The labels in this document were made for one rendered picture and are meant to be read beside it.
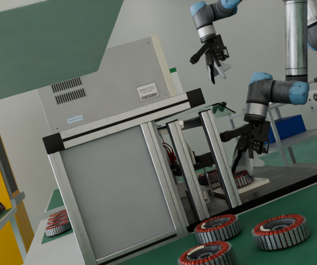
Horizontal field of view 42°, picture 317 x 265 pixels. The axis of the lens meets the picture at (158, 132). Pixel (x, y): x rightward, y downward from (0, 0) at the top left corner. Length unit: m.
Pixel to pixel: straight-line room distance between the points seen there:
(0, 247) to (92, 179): 3.86
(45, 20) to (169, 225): 0.83
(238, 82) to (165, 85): 6.08
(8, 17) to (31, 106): 6.33
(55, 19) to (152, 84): 0.88
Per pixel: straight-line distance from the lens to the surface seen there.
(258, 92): 1.42
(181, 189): 1.56
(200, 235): 1.01
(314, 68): 8.07
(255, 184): 1.36
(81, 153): 1.09
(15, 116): 6.69
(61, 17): 0.40
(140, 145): 1.11
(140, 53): 1.27
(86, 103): 1.23
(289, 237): 0.85
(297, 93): 1.40
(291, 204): 1.15
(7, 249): 4.91
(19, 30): 0.40
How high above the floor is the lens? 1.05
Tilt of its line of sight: 1 degrees down
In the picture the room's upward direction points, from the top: 18 degrees counter-clockwise
